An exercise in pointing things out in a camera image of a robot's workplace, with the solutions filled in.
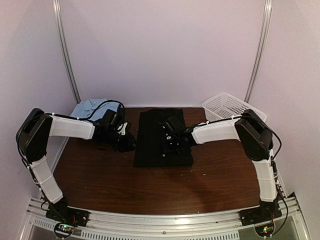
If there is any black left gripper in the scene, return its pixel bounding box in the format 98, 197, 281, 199
105, 129, 140, 154

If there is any black long sleeve shirt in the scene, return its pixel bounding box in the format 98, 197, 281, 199
133, 108, 195, 168

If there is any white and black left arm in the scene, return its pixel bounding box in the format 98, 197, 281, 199
15, 108, 136, 222

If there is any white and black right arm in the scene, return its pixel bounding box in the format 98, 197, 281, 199
161, 109, 278, 221

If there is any light blue folded shirt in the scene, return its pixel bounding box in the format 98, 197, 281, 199
70, 98, 121, 121

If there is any white plastic mesh basket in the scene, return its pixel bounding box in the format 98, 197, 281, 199
201, 92, 267, 122

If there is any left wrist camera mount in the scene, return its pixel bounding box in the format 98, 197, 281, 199
117, 122, 131, 136

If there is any aluminium front rail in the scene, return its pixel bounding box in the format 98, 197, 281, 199
18, 197, 312, 240

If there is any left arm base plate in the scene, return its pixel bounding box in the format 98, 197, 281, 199
45, 207, 90, 239

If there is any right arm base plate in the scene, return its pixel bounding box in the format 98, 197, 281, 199
239, 206, 282, 238

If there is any left aluminium corner post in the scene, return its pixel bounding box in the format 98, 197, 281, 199
52, 0, 81, 104

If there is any aluminium corner post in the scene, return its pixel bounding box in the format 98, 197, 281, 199
244, 0, 273, 103
52, 0, 81, 104

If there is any right aluminium corner post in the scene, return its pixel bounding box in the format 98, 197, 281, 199
244, 0, 273, 103

